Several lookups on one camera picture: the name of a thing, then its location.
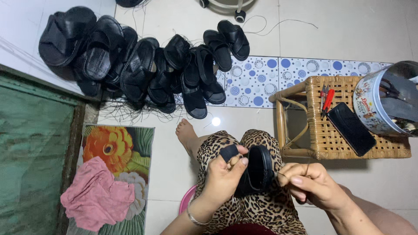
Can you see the person's left hand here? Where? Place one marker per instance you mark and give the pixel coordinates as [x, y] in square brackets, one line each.
[218, 182]

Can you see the person's right hand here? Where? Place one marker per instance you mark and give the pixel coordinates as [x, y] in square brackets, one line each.
[318, 187]

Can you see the thin sewing needle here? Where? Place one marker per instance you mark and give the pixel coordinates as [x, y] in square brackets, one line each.
[307, 168]

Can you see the black leather sandal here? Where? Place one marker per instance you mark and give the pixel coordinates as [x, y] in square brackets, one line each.
[259, 169]

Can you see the black finger guard band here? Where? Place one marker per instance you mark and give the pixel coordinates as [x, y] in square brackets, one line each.
[228, 152]

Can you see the pink plastic stool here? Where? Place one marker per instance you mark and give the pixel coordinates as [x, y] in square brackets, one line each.
[186, 200]

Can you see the leopard print trousers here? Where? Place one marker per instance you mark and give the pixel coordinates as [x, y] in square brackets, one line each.
[261, 209]

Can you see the woven rattan stool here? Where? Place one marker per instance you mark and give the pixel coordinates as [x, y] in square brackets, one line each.
[326, 137]

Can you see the dark red shirt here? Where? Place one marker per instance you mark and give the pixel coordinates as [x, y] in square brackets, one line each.
[245, 229]

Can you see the person's bare foot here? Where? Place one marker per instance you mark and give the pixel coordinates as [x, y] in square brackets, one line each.
[186, 132]

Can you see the black smartphone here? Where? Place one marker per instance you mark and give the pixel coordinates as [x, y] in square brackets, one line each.
[352, 129]

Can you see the red thread snips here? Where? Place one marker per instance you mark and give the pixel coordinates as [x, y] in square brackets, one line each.
[328, 99]

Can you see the small metal snips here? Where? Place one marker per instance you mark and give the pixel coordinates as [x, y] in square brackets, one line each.
[322, 95]

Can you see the round printed metal tin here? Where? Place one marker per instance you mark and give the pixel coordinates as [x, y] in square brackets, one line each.
[367, 101]

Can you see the floral floor mat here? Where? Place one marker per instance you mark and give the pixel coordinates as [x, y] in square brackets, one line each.
[111, 147]

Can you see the loose black threads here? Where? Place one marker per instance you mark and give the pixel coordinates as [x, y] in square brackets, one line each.
[130, 111]

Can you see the pink cloth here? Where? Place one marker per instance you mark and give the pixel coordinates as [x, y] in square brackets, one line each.
[96, 195]

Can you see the pile of black sandals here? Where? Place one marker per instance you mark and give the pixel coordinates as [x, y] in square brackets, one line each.
[140, 65]

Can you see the long black thread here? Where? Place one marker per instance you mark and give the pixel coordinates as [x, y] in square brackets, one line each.
[280, 22]

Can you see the white wheeled fan base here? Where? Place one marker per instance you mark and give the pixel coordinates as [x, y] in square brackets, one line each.
[228, 5]

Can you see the green door panel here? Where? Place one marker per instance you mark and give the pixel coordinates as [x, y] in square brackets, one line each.
[32, 153]

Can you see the black round object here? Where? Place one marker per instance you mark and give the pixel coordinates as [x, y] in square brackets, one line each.
[129, 2]

